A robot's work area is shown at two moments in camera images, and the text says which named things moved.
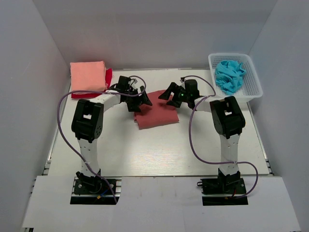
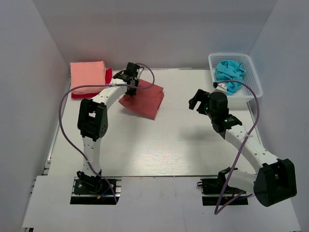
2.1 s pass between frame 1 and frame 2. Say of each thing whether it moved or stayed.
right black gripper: moved
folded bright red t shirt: stayed
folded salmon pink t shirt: stayed
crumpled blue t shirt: stayed
